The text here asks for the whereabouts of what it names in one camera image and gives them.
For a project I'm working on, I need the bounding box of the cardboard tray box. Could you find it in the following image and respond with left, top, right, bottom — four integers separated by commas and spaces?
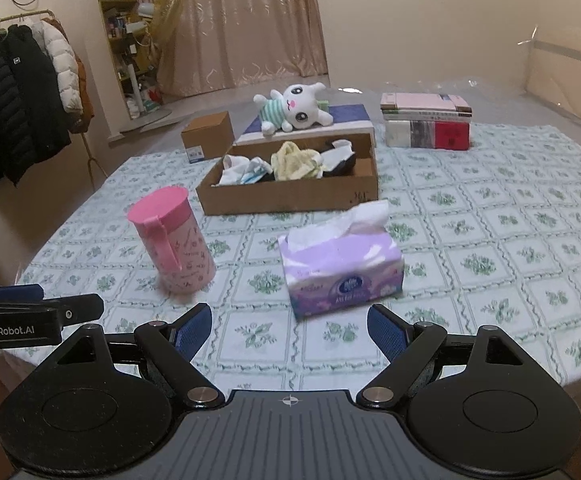
195, 127, 379, 217

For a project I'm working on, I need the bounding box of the blue topped white box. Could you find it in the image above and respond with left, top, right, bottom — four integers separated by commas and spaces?
233, 103, 375, 147

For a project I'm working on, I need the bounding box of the brown jacket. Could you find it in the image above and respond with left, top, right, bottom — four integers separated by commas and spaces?
45, 17, 95, 133

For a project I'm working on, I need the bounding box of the stack of thin books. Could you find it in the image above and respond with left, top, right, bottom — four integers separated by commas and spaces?
379, 92, 473, 122

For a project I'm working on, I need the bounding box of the white bunny plush toy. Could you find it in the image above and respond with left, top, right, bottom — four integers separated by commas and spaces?
253, 82, 334, 137

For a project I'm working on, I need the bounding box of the purple tissue pack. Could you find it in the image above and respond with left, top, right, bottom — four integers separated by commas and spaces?
277, 199, 405, 321

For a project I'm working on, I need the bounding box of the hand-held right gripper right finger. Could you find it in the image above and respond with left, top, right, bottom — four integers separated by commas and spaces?
355, 302, 534, 408

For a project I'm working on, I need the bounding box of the red and white thick box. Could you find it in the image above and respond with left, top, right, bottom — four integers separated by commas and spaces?
385, 119, 471, 152

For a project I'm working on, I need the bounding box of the standing fan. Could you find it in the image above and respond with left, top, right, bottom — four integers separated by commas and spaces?
135, 0, 186, 116

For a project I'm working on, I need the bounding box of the clothes rack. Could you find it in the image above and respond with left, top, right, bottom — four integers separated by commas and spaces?
0, 9, 108, 178

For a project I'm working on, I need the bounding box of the pale yellow cloth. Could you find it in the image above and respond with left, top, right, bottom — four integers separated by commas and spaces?
270, 141, 324, 181

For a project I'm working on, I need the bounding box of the pink lidded cup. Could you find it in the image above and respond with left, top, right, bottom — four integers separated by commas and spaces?
126, 186, 217, 295

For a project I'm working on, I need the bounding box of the small closed cardboard box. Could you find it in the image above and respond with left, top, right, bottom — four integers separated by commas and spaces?
180, 111, 235, 164

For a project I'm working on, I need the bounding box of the beige curtain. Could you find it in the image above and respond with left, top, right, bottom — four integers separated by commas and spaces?
163, 0, 330, 98

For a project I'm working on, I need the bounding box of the white bag with black trim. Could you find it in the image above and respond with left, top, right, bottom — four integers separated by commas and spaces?
321, 139, 358, 177

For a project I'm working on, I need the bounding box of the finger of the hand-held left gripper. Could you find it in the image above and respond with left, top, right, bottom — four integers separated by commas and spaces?
0, 294, 106, 333
0, 284, 44, 303

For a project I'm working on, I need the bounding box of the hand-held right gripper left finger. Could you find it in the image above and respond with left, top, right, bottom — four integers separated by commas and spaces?
55, 302, 224, 408

